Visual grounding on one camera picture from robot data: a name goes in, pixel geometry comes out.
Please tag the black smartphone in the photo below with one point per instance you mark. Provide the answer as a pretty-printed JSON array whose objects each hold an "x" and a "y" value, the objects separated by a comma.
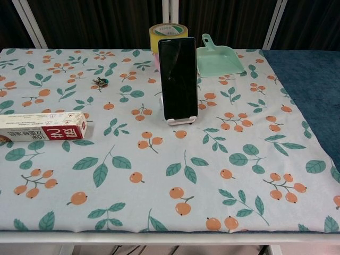
[{"x": 176, "y": 79}]

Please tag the white phone stand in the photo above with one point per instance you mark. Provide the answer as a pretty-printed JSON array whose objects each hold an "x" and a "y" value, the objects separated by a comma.
[{"x": 180, "y": 123}]

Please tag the floral printed tablecloth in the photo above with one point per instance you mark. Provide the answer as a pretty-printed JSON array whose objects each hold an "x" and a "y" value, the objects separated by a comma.
[{"x": 159, "y": 164}]

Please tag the pink block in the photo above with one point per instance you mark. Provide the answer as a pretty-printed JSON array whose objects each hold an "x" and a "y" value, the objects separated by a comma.
[{"x": 157, "y": 62}]

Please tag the mint green dustpan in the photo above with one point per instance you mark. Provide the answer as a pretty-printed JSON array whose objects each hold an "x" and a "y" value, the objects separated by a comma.
[{"x": 217, "y": 63}]

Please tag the yellow tape roll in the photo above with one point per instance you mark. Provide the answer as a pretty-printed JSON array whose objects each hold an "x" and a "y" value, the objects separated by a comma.
[{"x": 154, "y": 42}]

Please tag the long white cardboard box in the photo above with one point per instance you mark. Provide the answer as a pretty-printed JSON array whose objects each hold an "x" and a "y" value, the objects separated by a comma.
[{"x": 40, "y": 125}]

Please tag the dark pleated curtain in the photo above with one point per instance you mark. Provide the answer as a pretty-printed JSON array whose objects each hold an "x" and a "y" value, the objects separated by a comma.
[{"x": 93, "y": 21}]

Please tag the blue felt cloth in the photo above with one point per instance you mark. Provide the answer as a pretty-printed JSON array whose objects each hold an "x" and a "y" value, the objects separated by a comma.
[{"x": 305, "y": 79}]

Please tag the white metal frame post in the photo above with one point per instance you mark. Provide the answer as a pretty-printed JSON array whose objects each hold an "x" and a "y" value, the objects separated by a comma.
[
  {"x": 276, "y": 24},
  {"x": 29, "y": 24},
  {"x": 170, "y": 12}
]

